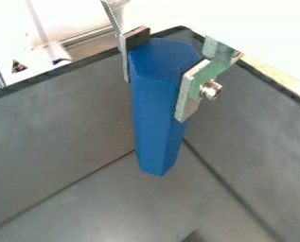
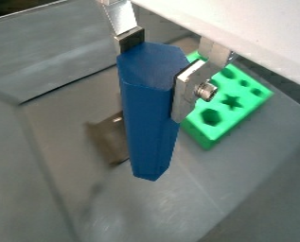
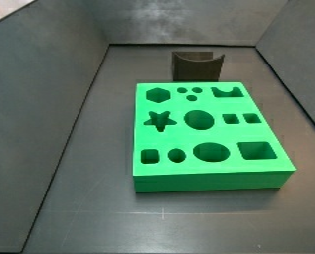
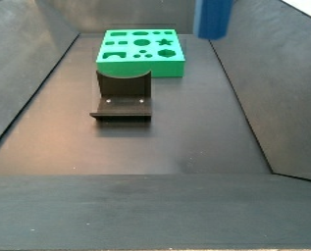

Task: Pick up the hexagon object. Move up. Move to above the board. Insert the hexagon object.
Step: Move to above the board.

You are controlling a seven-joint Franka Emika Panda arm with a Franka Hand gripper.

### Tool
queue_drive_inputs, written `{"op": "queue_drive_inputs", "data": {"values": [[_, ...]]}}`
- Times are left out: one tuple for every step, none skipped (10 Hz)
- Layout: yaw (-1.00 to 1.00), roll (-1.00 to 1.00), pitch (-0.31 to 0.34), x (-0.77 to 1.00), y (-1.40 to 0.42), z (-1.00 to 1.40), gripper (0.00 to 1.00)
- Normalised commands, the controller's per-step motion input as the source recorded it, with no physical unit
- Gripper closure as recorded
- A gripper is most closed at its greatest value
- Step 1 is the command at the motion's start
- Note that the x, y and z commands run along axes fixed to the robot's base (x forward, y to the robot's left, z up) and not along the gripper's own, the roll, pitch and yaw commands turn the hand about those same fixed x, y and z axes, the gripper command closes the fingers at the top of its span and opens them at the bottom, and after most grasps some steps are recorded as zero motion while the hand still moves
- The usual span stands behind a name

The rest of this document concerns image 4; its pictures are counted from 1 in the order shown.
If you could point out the green foam shape board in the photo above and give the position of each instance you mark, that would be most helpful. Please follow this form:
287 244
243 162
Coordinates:
134 51

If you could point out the black curved holder stand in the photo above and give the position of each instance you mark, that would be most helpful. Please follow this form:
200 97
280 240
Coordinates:
125 96

